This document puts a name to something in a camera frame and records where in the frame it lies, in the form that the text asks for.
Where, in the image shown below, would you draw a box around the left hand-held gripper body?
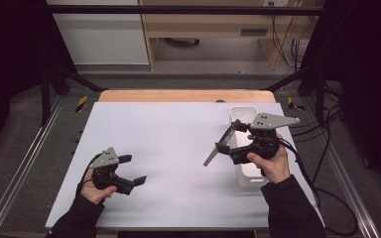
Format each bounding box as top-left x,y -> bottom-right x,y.
88,147 -> 137,196

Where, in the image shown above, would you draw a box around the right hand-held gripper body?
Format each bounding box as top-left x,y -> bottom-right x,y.
230,112 -> 302,166

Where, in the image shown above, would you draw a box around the white plastic bin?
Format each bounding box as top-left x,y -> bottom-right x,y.
228,105 -> 276,188

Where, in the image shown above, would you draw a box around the grey metal part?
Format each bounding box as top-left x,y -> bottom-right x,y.
202,122 -> 238,168

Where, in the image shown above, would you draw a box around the person's left hand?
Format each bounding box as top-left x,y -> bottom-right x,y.
79,169 -> 118,205

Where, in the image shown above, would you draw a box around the person's right hand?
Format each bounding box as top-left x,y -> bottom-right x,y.
246,132 -> 292,184

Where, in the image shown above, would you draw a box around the yellow black tape marking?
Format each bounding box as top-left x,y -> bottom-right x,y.
287,96 -> 306,112

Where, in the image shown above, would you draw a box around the white table mat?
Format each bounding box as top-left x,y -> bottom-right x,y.
45,101 -> 325,231

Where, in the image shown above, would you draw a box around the black curtain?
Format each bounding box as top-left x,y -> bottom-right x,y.
0,0 -> 77,164
302,0 -> 381,193

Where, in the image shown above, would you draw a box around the wooden desk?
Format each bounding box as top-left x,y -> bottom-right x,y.
138,0 -> 323,71

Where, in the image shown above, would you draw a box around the white cabinet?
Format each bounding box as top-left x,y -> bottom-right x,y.
45,0 -> 150,65

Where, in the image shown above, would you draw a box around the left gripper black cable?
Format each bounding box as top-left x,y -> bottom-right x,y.
75,152 -> 103,196

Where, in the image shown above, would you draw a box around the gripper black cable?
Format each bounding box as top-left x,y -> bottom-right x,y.
75,152 -> 103,196
276,137 -> 359,237

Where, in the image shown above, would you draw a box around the black floor cable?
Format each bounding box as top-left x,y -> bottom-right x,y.
291,105 -> 344,160

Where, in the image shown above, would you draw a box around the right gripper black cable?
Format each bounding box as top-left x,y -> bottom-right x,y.
276,137 -> 359,237

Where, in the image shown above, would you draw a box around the black frame strut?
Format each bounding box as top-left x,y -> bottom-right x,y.
40,63 -> 107,127
263,63 -> 327,125

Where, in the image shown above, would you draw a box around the black hanging cables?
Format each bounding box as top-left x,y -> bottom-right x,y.
270,2 -> 312,71

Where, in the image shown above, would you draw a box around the aluminium rail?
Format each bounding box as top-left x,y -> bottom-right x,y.
302,97 -> 381,238
0,95 -> 65,238

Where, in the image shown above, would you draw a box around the black horizontal frame bar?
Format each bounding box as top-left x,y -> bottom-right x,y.
43,4 -> 325,16

